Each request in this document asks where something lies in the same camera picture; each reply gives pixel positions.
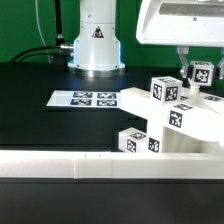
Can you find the white tagged cube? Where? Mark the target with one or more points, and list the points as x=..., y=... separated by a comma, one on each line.
x=165, y=90
x=202, y=73

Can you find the white chair seat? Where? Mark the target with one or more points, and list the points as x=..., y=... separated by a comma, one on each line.
x=173, y=140

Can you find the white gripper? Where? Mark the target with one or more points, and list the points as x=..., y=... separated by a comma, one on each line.
x=183, y=23

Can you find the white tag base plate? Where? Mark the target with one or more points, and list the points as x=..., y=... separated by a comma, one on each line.
x=84, y=99

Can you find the black vertical pole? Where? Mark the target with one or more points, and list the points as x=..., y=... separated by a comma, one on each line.
x=58, y=22

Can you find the white chair back frame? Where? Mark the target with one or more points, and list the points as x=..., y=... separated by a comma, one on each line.
x=196, y=116

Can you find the white U-shaped fence frame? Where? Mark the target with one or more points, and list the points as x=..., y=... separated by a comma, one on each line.
x=25, y=163

